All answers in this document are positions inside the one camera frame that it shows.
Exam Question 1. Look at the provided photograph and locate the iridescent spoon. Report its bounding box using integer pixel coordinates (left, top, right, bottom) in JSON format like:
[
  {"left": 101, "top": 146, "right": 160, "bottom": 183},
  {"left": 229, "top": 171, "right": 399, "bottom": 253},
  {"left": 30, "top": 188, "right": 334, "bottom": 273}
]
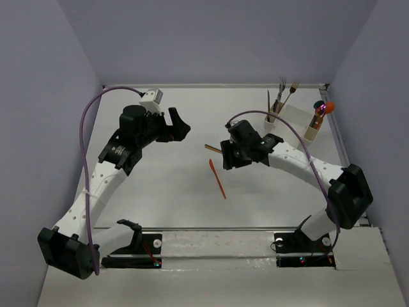
[{"left": 314, "top": 103, "right": 326, "bottom": 129}]

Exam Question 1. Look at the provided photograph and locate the gold fork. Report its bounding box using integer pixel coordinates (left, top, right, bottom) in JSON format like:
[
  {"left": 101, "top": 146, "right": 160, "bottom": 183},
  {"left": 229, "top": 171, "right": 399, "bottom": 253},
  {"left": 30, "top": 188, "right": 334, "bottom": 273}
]
[{"left": 278, "top": 83, "right": 300, "bottom": 113}]

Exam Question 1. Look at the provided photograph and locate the silver fork dark handle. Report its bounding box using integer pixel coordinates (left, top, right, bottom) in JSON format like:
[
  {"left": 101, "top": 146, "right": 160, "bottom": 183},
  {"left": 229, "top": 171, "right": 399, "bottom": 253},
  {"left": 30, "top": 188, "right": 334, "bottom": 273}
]
[{"left": 274, "top": 76, "right": 286, "bottom": 113}]

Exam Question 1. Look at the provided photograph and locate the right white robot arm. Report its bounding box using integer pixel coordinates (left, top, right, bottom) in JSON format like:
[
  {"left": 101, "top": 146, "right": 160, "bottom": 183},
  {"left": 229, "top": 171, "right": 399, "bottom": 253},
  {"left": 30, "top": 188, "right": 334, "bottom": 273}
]
[{"left": 220, "top": 120, "right": 373, "bottom": 251}]

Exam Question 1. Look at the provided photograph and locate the teal spoon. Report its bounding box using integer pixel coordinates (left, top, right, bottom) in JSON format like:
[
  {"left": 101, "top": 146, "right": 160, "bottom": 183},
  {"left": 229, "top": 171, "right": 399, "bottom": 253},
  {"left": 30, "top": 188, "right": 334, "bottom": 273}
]
[{"left": 313, "top": 100, "right": 325, "bottom": 109}]

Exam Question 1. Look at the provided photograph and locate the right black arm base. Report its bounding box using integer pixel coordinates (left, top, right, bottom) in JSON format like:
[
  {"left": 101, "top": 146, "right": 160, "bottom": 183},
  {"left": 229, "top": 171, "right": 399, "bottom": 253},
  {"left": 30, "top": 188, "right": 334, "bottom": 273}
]
[{"left": 270, "top": 232, "right": 336, "bottom": 268}]

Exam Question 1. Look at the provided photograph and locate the orange spoon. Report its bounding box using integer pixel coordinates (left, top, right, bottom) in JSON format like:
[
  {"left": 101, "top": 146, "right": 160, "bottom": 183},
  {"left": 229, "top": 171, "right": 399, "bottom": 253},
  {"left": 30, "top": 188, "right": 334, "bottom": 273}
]
[{"left": 317, "top": 101, "right": 335, "bottom": 130}]

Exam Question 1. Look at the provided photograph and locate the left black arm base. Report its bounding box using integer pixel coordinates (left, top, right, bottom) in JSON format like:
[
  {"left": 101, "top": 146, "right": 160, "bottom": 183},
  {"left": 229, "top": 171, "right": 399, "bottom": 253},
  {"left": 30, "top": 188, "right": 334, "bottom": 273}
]
[{"left": 101, "top": 233, "right": 162, "bottom": 269}]

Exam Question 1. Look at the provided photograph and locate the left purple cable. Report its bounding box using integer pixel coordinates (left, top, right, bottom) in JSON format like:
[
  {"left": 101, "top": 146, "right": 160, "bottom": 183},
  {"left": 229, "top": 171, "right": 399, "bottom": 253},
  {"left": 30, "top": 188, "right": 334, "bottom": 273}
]
[{"left": 79, "top": 86, "right": 144, "bottom": 276}]

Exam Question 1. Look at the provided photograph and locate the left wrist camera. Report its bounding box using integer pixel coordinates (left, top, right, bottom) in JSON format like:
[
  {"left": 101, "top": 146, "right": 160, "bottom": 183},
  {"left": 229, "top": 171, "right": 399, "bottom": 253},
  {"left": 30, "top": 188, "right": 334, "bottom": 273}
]
[{"left": 139, "top": 89, "right": 163, "bottom": 114}]

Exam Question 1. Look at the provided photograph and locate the white utensil caddy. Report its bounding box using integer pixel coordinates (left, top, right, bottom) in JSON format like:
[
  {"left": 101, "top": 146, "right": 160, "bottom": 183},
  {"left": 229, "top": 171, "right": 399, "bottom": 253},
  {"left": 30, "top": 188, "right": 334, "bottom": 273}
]
[{"left": 263, "top": 102, "right": 324, "bottom": 151}]

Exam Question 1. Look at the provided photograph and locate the metal table rail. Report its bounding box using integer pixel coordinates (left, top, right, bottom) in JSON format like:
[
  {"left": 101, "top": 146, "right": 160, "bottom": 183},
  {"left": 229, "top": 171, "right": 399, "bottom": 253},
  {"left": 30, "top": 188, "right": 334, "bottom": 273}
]
[{"left": 102, "top": 83, "right": 327, "bottom": 90}]

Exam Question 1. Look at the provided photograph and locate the gold knife dark handle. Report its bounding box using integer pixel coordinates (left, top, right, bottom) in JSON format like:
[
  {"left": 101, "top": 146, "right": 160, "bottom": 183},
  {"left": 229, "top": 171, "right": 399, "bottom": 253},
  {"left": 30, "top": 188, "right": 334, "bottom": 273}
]
[{"left": 267, "top": 90, "right": 271, "bottom": 123}]

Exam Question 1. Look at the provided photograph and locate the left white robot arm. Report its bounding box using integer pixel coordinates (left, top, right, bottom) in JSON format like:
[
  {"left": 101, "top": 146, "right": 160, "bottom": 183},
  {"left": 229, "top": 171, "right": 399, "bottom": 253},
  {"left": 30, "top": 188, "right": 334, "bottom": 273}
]
[{"left": 38, "top": 105, "right": 190, "bottom": 279}]

